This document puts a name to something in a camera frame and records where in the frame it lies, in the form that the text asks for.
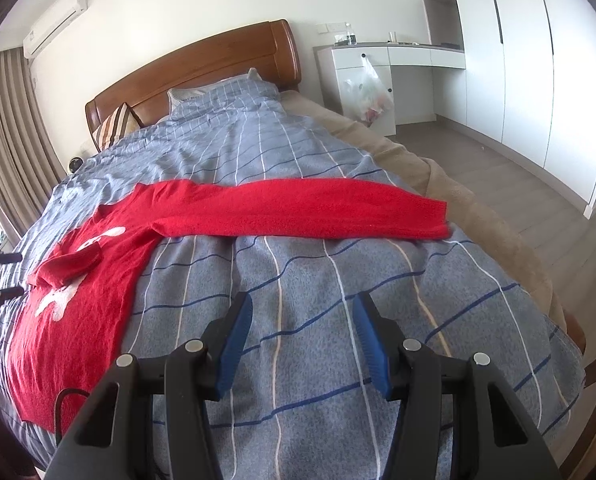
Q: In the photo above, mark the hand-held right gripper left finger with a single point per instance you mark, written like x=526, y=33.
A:
x=235, y=340

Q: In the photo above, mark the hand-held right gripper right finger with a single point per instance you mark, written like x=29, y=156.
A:
x=372, y=345

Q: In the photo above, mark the red knitted sweater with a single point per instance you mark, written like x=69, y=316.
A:
x=278, y=210

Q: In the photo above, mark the bed with checked blue cover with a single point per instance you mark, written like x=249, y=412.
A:
x=303, y=285

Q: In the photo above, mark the small round clock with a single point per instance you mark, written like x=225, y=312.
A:
x=75, y=164

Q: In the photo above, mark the beige curtain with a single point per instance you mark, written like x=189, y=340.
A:
x=8, y=135

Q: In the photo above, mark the striped pillow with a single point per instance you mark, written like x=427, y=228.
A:
x=115, y=125

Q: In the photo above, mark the white air conditioner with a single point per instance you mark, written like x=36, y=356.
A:
x=53, y=25

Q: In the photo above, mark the white pillow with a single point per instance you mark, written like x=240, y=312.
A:
x=185, y=97

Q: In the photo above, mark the clear plastic bag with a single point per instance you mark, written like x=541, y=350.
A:
x=372, y=95

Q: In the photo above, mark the wooden bed headboard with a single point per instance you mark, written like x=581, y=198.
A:
x=203, y=70

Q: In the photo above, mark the white desk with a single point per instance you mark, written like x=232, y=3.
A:
x=412, y=57

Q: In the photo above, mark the small bottle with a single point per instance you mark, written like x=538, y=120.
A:
x=350, y=37

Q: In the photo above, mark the white wardrobe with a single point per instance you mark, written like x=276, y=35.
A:
x=522, y=60

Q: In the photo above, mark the wooden bed frame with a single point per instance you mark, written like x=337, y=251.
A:
x=575, y=330

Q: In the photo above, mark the wall socket strip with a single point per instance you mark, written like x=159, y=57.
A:
x=333, y=28

